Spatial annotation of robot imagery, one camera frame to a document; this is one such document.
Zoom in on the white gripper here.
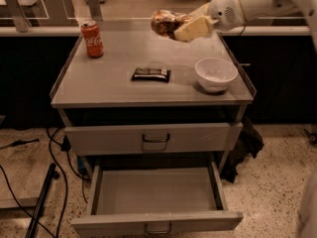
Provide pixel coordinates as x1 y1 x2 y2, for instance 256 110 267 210
174 0 246 42

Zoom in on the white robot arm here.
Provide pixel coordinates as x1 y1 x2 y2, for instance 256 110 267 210
174 0 317 47

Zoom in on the grey metal drawer cabinet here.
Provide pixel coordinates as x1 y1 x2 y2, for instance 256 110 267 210
51 19 256 171

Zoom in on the red coca-cola can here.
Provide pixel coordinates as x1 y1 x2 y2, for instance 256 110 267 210
80 20 103 59

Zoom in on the grey upper drawer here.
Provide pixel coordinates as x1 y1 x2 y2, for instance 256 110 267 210
65 123 242 156

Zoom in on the open grey middle drawer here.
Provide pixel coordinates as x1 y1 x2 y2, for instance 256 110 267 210
71 161 243 238

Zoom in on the white bowl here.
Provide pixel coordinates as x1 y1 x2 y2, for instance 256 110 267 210
195 58 238 93

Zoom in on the black snack bar wrapper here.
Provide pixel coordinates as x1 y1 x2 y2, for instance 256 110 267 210
131 67 171 82

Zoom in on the black cloth on floor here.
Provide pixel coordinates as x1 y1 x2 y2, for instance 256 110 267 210
220 117 264 183

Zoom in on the grey desk top left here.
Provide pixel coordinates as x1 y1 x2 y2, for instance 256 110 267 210
0 0 77 27

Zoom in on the clear acrylic barrier panel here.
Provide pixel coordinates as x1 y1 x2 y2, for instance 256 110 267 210
0 0 317 33

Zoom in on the black pole on floor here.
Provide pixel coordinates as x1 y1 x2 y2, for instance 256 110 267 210
25 163 56 238

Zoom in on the black cable on floor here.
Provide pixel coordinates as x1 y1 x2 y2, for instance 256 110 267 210
0 126 92 238

